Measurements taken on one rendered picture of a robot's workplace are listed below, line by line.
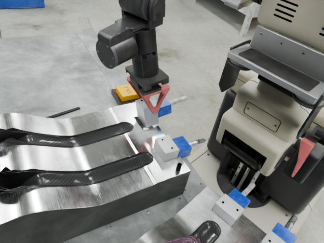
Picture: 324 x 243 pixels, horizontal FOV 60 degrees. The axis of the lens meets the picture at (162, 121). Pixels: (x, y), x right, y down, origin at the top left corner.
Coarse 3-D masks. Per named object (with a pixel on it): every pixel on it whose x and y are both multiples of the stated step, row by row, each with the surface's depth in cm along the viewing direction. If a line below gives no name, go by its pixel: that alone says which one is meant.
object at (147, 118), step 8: (184, 96) 73; (136, 104) 69; (144, 104) 68; (152, 104) 68; (168, 104) 69; (144, 112) 66; (160, 112) 69; (168, 112) 71; (144, 120) 68; (152, 120) 69
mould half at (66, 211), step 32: (32, 128) 60; (64, 128) 66; (96, 128) 68; (160, 128) 71; (0, 160) 52; (32, 160) 53; (64, 160) 58; (96, 160) 61; (160, 160) 63; (32, 192) 48; (64, 192) 51; (96, 192) 55; (128, 192) 56; (160, 192) 62; (0, 224) 43; (32, 224) 47; (64, 224) 52; (96, 224) 57
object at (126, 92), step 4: (128, 84) 92; (116, 88) 90; (120, 88) 90; (124, 88) 90; (128, 88) 90; (132, 88) 91; (116, 92) 91; (120, 92) 88; (124, 92) 89; (128, 92) 89; (132, 92) 89; (120, 96) 89; (124, 96) 87; (128, 96) 88; (132, 96) 89; (136, 96) 90; (124, 100) 88
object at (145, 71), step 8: (136, 56) 58; (152, 56) 59; (136, 64) 60; (144, 64) 59; (152, 64) 60; (128, 72) 65; (136, 72) 61; (144, 72) 60; (152, 72) 61; (160, 72) 63; (136, 80) 61; (144, 80) 61; (152, 80) 60; (160, 80) 60; (168, 80) 61; (144, 88) 59
